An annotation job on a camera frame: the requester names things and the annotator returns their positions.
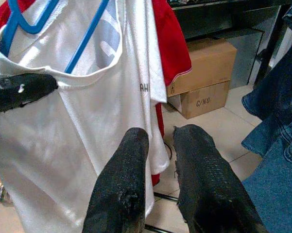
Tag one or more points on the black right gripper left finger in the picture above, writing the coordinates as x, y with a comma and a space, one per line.
121, 184

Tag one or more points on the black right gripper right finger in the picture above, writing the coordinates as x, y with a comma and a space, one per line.
209, 189

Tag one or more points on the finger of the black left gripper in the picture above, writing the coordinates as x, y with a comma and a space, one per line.
19, 94

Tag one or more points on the white T-shirt red black print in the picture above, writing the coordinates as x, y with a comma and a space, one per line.
63, 145

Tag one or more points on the blue plastic hanger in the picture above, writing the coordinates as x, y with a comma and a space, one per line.
87, 36

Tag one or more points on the chrome and black clothes rack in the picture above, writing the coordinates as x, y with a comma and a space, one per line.
166, 196

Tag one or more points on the blue denim jeans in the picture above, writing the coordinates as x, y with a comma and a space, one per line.
277, 182

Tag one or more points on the brown box black print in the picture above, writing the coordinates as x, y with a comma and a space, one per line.
204, 104

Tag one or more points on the brown cardboard box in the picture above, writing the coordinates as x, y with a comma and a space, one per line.
209, 60

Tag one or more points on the grey metal cabinet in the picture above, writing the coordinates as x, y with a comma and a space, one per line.
245, 55

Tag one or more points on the red T-shirt white trim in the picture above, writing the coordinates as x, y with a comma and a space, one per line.
172, 48

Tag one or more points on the black desk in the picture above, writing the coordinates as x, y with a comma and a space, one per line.
209, 21

